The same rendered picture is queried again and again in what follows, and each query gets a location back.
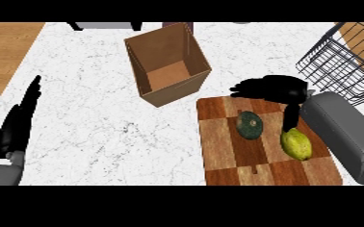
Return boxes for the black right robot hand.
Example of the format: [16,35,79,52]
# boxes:
[229,74,309,133]

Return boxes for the checkered wooden cutting board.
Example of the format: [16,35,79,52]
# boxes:
[195,95,345,187]

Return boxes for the brown cardboard box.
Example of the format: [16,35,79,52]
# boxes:
[123,21,213,109]

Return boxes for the yellow-green mango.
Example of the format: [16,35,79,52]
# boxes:
[278,127,314,162]

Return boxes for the grey appliance with black legs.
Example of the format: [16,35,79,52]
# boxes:
[65,21,144,32]

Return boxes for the black wire basket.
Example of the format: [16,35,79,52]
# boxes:
[295,21,364,108]

